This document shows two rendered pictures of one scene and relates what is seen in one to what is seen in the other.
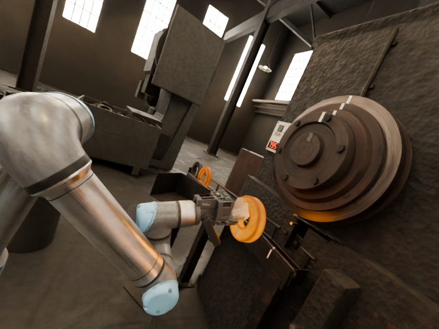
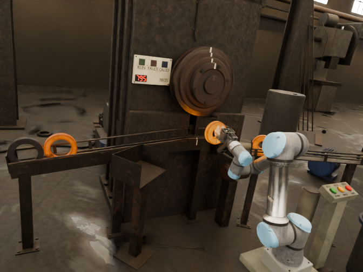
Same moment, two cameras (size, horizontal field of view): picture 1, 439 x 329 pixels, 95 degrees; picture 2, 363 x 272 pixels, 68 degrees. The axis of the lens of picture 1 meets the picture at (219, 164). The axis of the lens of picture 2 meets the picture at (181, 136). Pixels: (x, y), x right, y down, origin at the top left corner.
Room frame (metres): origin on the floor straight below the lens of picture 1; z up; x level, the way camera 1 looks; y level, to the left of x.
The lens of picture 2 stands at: (0.82, 1.54, 1.30)
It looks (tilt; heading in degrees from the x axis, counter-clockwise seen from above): 17 degrees down; 272
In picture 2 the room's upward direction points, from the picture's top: 8 degrees clockwise
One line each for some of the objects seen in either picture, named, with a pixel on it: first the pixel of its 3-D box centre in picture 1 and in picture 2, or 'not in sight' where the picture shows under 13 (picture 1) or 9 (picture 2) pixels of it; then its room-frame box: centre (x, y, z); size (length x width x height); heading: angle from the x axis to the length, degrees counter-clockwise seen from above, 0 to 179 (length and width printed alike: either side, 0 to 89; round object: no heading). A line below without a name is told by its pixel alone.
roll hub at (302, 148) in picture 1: (309, 151); (210, 84); (0.73, -0.27, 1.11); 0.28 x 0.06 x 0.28; 29
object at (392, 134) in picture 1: (325, 158); (203, 82); (0.78, -0.36, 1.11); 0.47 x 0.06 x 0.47; 29
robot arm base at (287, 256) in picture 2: not in sight; (289, 247); (0.24, 0.37, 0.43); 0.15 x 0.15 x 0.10
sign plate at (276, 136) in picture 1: (287, 140); (152, 70); (1.13, -0.29, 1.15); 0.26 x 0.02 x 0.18; 29
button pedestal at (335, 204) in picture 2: not in sight; (327, 228); (-0.17, -0.05, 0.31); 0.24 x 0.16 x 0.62; 29
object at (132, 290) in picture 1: (164, 237); (136, 208); (1.08, 0.13, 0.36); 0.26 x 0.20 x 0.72; 64
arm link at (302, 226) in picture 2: not in sight; (295, 229); (0.24, 0.37, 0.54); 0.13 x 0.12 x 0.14; 26
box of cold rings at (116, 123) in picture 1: (114, 134); not in sight; (2.85, 1.57, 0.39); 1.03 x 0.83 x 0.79; 123
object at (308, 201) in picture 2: not in sight; (301, 221); (-0.06, -0.17, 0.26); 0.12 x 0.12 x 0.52
